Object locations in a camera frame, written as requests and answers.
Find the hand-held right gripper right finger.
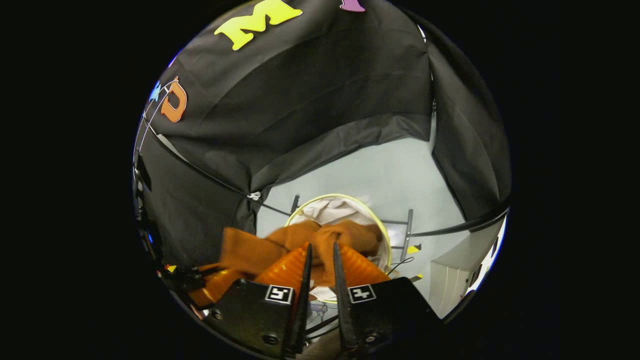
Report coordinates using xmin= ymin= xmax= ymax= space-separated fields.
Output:
xmin=332 ymin=241 xmax=445 ymax=353

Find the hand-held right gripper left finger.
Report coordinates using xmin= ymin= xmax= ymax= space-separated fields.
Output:
xmin=205 ymin=242 xmax=314 ymax=359

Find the brown jacket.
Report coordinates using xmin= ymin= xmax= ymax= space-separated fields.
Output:
xmin=199 ymin=219 xmax=385 ymax=291

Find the white laundry hamper yellow rim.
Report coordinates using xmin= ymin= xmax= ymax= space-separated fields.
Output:
xmin=284 ymin=193 xmax=394 ymax=305

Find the black clothes rack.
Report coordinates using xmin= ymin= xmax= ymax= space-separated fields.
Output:
xmin=134 ymin=115 xmax=512 ymax=263

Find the white storage box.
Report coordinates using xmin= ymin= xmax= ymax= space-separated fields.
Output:
xmin=429 ymin=219 xmax=507 ymax=319

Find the black backdrop cloth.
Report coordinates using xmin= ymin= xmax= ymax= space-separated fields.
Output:
xmin=134 ymin=0 xmax=512 ymax=266

